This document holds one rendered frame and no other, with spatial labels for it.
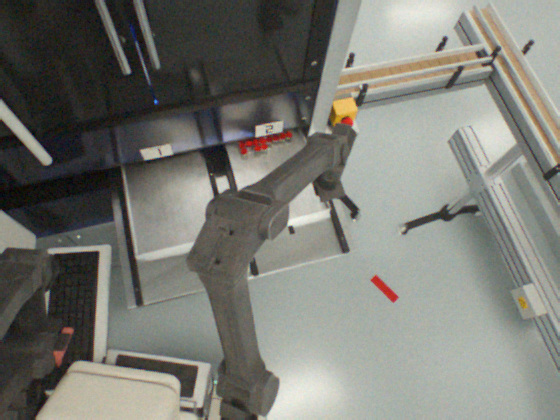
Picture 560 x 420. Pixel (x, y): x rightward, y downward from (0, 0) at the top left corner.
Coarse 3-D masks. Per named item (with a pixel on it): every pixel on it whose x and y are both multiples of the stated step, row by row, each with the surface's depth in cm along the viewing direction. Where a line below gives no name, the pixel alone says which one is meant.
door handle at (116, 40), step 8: (96, 0) 71; (104, 0) 72; (96, 8) 73; (104, 8) 73; (104, 16) 74; (104, 24) 76; (112, 24) 76; (112, 32) 77; (112, 40) 79; (120, 40) 80; (112, 48) 81; (120, 48) 81; (120, 56) 83; (120, 64) 85; (128, 64) 86; (128, 72) 87
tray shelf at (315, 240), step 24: (216, 168) 142; (120, 216) 134; (120, 240) 131; (288, 240) 134; (312, 240) 135; (336, 240) 135; (144, 264) 129; (168, 264) 129; (264, 264) 131; (288, 264) 131; (144, 288) 126; (168, 288) 127; (192, 288) 127
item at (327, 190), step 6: (318, 180) 108; (324, 180) 105; (336, 180) 104; (318, 186) 109; (324, 186) 107; (330, 186) 107; (336, 186) 109; (342, 186) 109; (318, 192) 109; (324, 192) 109; (330, 192) 109; (336, 192) 109; (342, 192) 109; (324, 198) 108; (330, 198) 108
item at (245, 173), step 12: (300, 132) 147; (228, 144) 146; (300, 144) 147; (228, 156) 142; (240, 156) 144; (252, 156) 144; (276, 156) 145; (288, 156) 145; (240, 168) 143; (252, 168) 143; (264, 168) 143; (240, 180) 141; (252, 180) 141; (312, 192) 141; (300, 204) 139; (312, 204) 139; (324, 204) 139; (300, 216) 134; (312, 216) 137
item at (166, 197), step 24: (120, 168) 137; (144, 168) 141; (168, 168) 141; (192, 168) 142; (144, 192) 137; (168, 192) 138; (192, 192) 138; (144, 216) 134; (168, 216) 135; (192, 216) 135; (144, 240) 131; (168, 240) 132; (192, 240) 132
